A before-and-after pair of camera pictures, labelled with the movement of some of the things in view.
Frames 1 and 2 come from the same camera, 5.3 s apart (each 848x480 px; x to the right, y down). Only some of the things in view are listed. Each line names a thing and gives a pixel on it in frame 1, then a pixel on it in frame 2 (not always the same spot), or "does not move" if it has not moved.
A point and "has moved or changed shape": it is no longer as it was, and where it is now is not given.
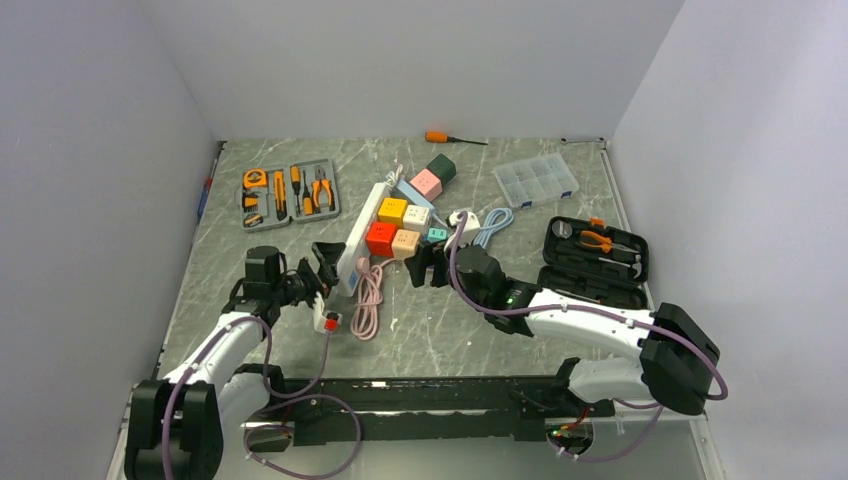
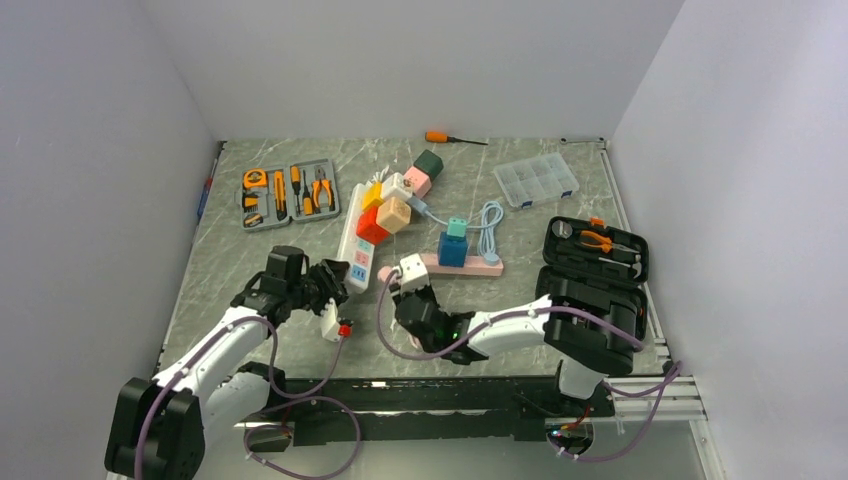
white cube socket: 417,218 -> 394,186
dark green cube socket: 443,166 -> 430,163
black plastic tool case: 594,262 does not move
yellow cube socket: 393,210 -> 373,196
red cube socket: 379,239 -> 368,229
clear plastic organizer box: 535,180 does not move
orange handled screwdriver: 440,137 does not move
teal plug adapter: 436,235 -> 456,229
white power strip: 348,276 has moved or changed shape
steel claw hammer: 638,265 does not move
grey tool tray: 301,191 does not move
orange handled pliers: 607,246 does not move
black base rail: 322,412 does not move
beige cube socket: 405,243 -> 393,214
